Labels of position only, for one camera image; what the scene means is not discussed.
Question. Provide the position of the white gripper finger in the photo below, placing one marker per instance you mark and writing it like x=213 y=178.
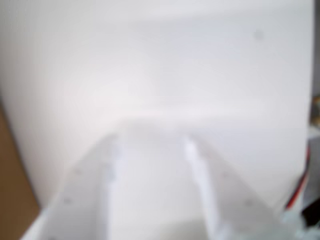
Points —
x=80 y=200
x=232 y=207

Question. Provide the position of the brown cardboard box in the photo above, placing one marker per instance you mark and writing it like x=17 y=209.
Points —
x=12 y=187

